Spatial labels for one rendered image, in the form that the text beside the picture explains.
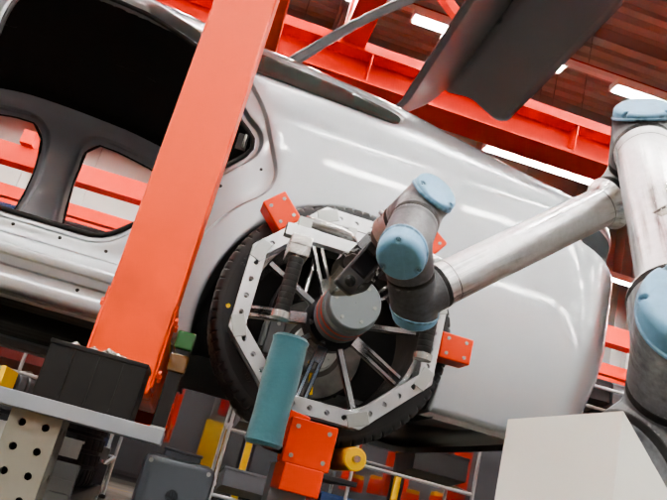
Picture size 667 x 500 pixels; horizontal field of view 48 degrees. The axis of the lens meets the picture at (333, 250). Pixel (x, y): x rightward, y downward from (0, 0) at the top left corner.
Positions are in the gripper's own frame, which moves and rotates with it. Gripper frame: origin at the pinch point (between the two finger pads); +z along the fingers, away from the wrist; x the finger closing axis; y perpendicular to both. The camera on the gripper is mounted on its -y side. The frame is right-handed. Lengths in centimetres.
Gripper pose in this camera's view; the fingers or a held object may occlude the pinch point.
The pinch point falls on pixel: (333, 293)
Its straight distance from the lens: 161.7
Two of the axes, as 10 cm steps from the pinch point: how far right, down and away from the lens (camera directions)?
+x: -7.3, -6.8, -0.2
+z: -5.2, 5.4, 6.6
